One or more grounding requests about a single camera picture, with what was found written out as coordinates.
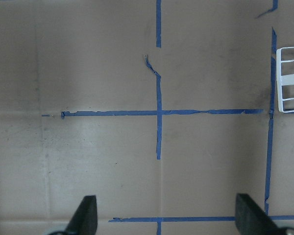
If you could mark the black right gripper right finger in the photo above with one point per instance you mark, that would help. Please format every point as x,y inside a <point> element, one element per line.
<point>251,220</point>

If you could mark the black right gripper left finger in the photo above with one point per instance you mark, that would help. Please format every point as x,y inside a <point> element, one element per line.
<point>85,218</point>

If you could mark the white wire cup rack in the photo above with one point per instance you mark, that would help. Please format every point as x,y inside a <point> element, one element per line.
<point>285,79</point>

